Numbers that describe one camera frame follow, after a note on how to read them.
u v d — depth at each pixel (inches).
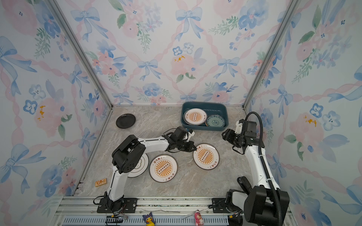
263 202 15.5
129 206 29.1
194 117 43.3
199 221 26.6
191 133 35.0
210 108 46.3
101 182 31.6
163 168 34.0
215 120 42.8
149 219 26.8
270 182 16.2
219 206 28.8
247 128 24.6
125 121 43.3
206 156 35.5
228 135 28.8
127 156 21.3
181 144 32.1
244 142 22.7
